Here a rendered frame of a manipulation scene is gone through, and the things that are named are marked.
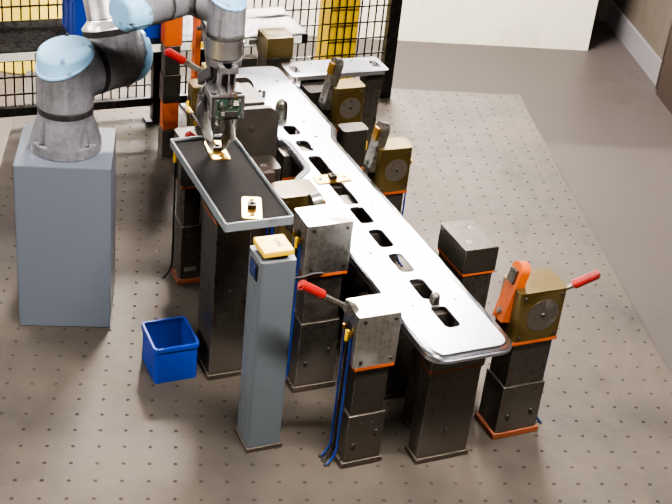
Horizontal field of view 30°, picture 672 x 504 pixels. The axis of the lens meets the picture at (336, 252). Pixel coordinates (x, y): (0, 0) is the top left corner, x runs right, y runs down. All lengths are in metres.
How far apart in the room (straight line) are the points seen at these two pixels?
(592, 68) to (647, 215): 1.54
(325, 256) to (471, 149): 1.38
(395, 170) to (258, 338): 0.77
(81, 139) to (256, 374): 0.64
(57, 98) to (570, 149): 3.36
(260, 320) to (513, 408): 0.59
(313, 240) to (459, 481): 0.56
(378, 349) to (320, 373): 0.35
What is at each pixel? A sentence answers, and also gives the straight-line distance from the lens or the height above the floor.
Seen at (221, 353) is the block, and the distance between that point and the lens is 2.68.
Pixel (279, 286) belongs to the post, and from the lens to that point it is 2.31.
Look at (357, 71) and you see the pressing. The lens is 3.49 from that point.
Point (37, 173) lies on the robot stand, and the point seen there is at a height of 1.08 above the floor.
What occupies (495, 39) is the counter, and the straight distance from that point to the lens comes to 6.64.
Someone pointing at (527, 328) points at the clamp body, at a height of 0.98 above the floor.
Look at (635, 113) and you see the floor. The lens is 6.13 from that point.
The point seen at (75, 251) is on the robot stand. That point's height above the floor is 0.90.
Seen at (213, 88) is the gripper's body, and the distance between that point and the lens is 2.52.
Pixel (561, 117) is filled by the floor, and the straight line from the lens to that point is 5.93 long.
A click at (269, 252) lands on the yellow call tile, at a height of 1.16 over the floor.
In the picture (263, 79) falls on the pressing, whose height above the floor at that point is 1.00.
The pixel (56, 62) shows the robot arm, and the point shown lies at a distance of 2.62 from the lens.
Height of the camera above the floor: 2.33
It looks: 31 degrees down
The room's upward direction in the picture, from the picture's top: 6 degrees clockwise
